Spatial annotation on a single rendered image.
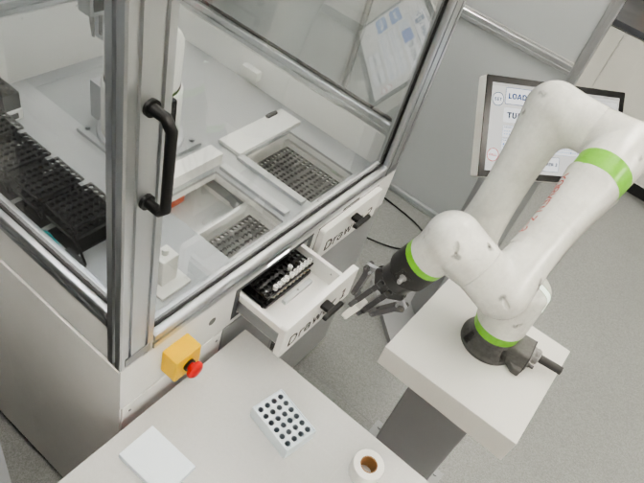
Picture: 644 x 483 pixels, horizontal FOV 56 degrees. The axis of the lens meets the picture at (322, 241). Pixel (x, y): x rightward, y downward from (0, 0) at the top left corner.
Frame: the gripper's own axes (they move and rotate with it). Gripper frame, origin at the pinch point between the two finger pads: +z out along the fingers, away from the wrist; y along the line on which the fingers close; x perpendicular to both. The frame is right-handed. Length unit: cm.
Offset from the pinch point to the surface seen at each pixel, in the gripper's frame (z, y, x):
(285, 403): 17.0, 6.6, -19.5
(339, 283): 5.9, -6.3, 6.5
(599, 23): -23, -17, 165
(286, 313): 16.7, -8.9, -3.8
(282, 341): 9.9, -4.8, -14.1
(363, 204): 10.8, -18.3, 36.0
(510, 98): -15, -15, 90
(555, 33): -8, -25, 167
